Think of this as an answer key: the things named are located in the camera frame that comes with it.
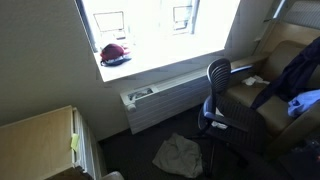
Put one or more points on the red cap on windowsill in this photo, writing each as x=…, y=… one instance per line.
x=114, y=55

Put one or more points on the light blue shirt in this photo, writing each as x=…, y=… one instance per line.
x=303, y=102

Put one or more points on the black slatted office chair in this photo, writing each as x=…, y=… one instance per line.
x=241, y=130

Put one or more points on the beige khaki shorts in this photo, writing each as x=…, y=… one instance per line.
x=180, y=156

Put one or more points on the white wall heater unit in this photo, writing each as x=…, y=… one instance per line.
x=152, y=104

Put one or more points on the white cloth on armchair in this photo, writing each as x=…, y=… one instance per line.
x=254, y=79

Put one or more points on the dark navy garment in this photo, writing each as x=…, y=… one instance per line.
x=294, y=77

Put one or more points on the brown leather armchair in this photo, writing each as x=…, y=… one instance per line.
x=281, y=46

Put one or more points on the yellow sticky note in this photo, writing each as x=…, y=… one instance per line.
x=74, y=141

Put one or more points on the light wood drawer cabinet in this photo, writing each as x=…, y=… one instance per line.
x=38, y=148

